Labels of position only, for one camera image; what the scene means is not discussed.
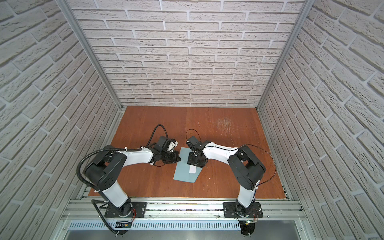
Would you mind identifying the pink white letter card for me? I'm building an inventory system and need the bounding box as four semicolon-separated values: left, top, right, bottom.
189;165;197;174

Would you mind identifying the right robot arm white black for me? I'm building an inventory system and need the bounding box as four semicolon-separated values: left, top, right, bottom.
186;136;266;217

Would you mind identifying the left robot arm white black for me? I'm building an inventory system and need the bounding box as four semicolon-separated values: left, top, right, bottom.
77;137;181;217

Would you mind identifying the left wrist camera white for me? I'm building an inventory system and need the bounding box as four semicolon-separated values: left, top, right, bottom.
167;141;178;153

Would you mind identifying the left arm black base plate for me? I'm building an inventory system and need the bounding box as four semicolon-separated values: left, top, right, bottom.
104;202;147;218

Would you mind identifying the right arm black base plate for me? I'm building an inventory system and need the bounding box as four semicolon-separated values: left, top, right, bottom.
223;202;264;218

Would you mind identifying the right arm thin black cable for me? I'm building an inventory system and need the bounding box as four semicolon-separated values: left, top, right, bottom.
185;128;277;187

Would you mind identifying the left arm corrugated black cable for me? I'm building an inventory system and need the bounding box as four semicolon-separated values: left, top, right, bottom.
76;124;168;235

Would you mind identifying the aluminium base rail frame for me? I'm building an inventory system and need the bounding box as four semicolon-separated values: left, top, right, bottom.
52;195;315;240

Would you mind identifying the left aluminium corner post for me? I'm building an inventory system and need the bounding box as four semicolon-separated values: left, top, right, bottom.
57;0;124;111

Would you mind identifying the aluminium corner post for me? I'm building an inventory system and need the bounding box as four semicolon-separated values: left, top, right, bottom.
57;0;124;111
256;0;316;111

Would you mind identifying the right aluminium corner post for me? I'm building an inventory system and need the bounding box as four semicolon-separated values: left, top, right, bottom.
256;0;316;111

